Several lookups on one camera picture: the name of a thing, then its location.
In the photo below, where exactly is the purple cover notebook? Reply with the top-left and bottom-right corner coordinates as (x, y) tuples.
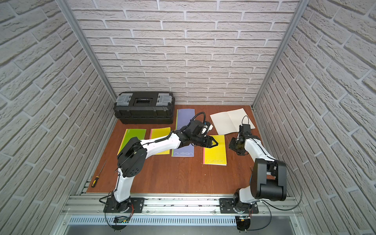
(172, 144), (194, 157)
(175, 109), (195, 130)

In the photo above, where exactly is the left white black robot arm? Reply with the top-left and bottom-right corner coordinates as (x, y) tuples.
(113, 119), (218, 204)

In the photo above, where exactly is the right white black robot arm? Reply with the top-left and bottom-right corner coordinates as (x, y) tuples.
(229, 137), (287, 206)

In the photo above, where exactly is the black plastic toolbox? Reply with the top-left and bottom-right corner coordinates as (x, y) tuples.
(113, 91), (175, 124)

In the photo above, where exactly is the yellow black screwdriver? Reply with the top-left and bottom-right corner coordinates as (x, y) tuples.
(91, 161), (107, 188)

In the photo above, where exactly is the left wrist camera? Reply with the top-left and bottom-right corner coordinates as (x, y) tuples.
(202, 122), (212, 134)

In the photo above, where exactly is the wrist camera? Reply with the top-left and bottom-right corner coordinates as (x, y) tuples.
(239, 124), (252, 138)
(202, 122), (212, 134)

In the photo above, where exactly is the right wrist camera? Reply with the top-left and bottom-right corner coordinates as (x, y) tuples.
(239, 124), (252, 138)

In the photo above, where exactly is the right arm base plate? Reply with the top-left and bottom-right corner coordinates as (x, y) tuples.
(219, 198), (259, 214)

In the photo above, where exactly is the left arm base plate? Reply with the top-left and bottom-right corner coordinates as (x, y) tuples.
(103, 197), (145, 213)

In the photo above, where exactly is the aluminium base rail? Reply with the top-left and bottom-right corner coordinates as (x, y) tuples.
(57, 193), (305, 232)

